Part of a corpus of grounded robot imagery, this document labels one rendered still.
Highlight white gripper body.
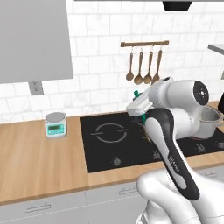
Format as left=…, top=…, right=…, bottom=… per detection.
left=125, top=93, right=153, bottom=116

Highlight wooden hanging spatula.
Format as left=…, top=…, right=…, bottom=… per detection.
left=150, top=46, right=164, bottom=86

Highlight silver pot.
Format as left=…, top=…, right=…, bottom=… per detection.
left=197, top=106, right=224, bottom=140

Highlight wooden hanging spoon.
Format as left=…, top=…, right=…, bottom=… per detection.
left=143, top=46, right=154, bottom=85
left=125, top=47, right=135, bottom=82
left=133, top=47, right=144, bottom=86

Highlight black hob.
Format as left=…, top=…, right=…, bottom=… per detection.
left=79, top=108, right=224, bottom=174

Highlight dark appliance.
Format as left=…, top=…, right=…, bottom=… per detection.
left=217, top=91, right=224, bottom=111

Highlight teal kitchen scale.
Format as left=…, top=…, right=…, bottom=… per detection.
left=45, top=111, right=68, bottom=140

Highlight grey drawer front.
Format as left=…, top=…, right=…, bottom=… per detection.
left=195, top=164, right=224, bottom=182
left=85, top=180, right=148, bottom=224
left=0, top=190, right=88, bottom=224

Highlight black extractor hood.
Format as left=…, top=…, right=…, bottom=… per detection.
left=161, top=0, right=193, bottom=12

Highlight green handled utensil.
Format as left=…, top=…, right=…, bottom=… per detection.
left=133, top=89, right=148, bottom=123

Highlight wooden utensil rail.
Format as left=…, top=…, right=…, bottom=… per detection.
left=120, top=40, right=171, bottom=48

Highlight silver drawer handle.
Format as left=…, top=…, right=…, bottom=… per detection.
left=118, top=185, right=139, bottom=195
left=203, top=171, right=219, bottom=179
left=24, top=203, right=53, bottom=213

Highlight grey wall shelf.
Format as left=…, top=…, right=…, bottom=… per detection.
left=207, top=43, right=224, bottom=57

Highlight grey wall socket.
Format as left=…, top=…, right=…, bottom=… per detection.
left=28, top=80, right=45, bottom=96

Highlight grey wall cupboard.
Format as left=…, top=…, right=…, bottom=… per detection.
left=0, top=0, right=74, bottom=85

